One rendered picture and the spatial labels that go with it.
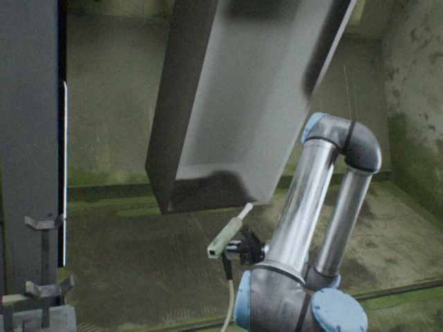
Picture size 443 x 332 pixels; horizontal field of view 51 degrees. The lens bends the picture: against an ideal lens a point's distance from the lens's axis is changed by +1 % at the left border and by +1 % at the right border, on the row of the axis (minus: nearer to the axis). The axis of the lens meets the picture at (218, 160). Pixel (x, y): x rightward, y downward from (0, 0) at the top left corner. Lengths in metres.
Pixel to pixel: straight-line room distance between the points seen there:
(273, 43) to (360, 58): 1.82
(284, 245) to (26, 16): 0.90
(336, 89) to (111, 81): 1.77
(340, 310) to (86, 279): 1.53
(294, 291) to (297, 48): 1.28
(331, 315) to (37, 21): 1.03
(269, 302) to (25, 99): 0.83
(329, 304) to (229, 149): 1.48
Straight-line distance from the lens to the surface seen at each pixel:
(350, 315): 1.28
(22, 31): 1.27
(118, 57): 3.14
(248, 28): 2.19
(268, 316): 1.26
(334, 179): 3.72
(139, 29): 3.24
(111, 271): 2.53
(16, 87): 1.31
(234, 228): 2.06
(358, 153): 1.53
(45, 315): 1.23
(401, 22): 4.09
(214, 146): 2.52
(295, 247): 1.33
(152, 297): 2.41
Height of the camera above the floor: 1.73
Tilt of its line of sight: 27 degrees down
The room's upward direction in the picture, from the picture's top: 10 degrees clockwise
